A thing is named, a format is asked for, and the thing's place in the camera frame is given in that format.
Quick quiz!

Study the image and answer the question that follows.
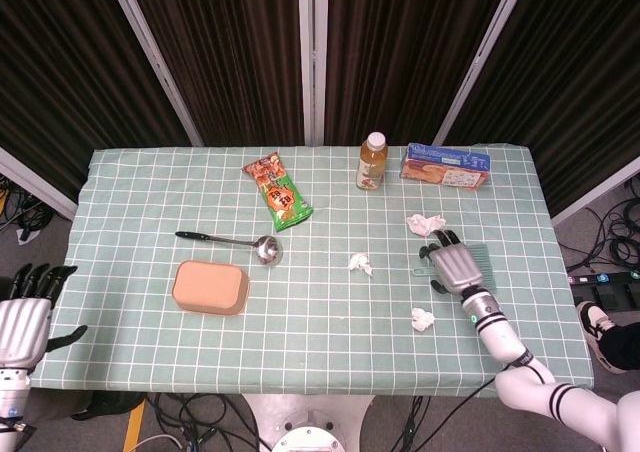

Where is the black bag on floor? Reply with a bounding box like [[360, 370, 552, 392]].
[[72, 390, 147, 422]]

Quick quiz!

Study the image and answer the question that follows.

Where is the black power strip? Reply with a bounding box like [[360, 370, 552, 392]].
[[567, 269, 640, 287]]

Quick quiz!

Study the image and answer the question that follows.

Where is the black cable bundle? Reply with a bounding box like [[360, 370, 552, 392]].
[[0, 171, 54, 246], [144, 394, 264, 452], [557, 171, 640, 273]]

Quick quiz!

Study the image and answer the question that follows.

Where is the steel ladle black handle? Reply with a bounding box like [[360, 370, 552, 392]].
[[174, 230, 285, 267]]

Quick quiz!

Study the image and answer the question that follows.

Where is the blue orange biscuit box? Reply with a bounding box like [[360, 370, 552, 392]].
[[399, 142, 492, 191]]

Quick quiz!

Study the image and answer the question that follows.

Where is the black trouser leg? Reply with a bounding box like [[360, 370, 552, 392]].
[[597, 316, 640, 374]]

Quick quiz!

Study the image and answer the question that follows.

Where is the tissue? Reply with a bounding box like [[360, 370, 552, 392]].
[[348, 252, 375, 277], [410, 307, 435, 332], [405, 213, 447, 237]]

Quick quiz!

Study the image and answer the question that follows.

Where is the white partition post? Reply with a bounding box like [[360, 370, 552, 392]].
[[432, 0, 532, 146], [103, 0, 204, 147], [298, 0, 327, 147]]

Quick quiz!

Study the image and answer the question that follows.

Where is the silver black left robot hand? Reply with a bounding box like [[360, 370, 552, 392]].
[[0, 264, 89, 373]]

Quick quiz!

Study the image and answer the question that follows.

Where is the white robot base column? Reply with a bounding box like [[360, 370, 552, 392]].
[[242, 394, 376, 452]]

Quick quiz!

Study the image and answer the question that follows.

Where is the yellow juice bottle white cap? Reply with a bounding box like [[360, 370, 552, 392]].
[[355, 131, 390, 191]]

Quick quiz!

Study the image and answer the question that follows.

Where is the white black sneaker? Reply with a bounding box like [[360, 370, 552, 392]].
[[577, 300, 615, 369]]

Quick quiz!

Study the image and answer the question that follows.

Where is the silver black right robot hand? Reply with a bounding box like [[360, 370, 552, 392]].
[[418, 227, 494, 299]]

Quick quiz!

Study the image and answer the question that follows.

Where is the green checked tablecloth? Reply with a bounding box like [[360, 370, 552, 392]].
[[37, 144, 596, 399]]

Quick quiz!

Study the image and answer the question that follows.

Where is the green orange snack bag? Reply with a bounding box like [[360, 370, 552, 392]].
[[242, 154, 314, 233]]

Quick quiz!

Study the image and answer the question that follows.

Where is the green plastic brush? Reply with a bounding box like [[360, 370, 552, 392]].
[[412, 241, 498, 294]]

